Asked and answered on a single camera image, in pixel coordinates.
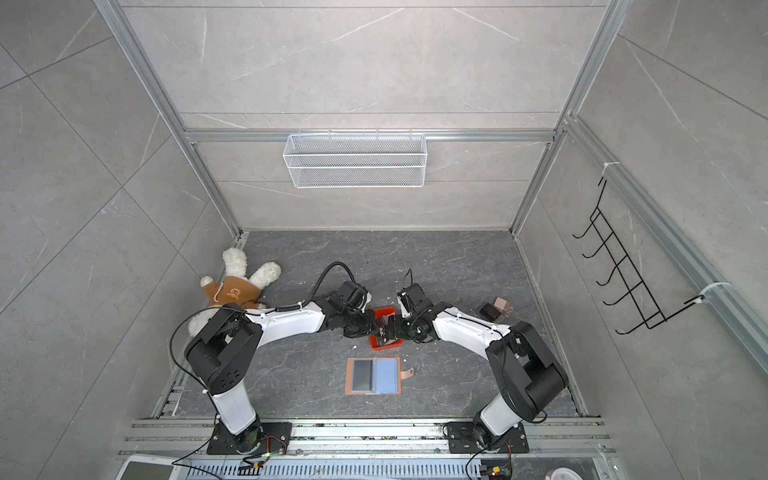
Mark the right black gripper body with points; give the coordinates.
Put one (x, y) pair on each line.
(406, 327)

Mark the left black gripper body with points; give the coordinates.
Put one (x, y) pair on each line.
(359, 322)

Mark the red plastic tray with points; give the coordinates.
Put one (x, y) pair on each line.
(383, 336)

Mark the tan leather card holder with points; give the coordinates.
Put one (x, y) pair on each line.
(375, 376)

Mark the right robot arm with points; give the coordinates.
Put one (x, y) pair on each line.
(528, 375)

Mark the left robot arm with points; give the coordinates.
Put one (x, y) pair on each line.
(221, 353)

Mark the small black pink box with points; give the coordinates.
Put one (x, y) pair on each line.
(496, 311)

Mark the white teddy bear brown shirt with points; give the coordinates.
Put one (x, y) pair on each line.
(236, 287)

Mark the white round object bottom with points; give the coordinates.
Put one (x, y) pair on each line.
(563, 473)

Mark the white tablet device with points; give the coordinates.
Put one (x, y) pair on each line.
(147, 467)

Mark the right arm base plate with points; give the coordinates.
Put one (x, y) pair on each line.
(473, 437)

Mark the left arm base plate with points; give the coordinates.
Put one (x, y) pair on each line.
(252, 438)

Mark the white wire mesh basket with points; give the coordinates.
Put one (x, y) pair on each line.
(364, 160)

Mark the black wire hook rack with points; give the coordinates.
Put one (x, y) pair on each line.
(625, 272)

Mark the aluminium rail frame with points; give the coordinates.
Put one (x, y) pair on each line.
(405, 448)

